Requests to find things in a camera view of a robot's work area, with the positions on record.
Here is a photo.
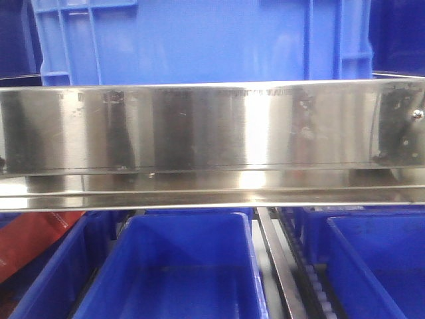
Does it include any large blue crate upper shelf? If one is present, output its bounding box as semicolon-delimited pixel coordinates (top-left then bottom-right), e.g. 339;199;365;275
32;1;373;86

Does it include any blue bin centre lower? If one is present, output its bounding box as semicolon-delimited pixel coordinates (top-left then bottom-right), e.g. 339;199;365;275
74;213;268;318

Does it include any blue bin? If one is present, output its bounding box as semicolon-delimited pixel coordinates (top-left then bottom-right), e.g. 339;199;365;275
1;211;123;318
74;213;268;318
294;205;424;318

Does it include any steel roller track divider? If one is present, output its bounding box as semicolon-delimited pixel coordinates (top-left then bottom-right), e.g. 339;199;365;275
252;207;347;318

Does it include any blue bin right lower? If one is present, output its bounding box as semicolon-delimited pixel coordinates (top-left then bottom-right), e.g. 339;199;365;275
294;205;424;318

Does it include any blue bin left lower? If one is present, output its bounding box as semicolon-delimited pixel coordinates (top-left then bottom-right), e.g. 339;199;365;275
1;211;123;318

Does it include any red bag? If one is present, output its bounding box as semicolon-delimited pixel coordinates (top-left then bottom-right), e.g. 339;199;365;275
1;211;85;282

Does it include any dark blue crate upper left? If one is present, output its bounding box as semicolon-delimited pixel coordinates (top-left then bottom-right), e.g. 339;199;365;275
1;1;43;78

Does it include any dark blue crate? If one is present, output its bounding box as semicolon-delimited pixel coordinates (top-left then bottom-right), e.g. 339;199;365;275
1;1;43;78
369;1;424;76

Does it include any dark blue crate upper right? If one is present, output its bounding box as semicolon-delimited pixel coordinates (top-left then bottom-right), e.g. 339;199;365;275
369;1;424;76

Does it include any stainless steel shelf rail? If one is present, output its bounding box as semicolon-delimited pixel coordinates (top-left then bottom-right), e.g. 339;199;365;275
1;78;424;212

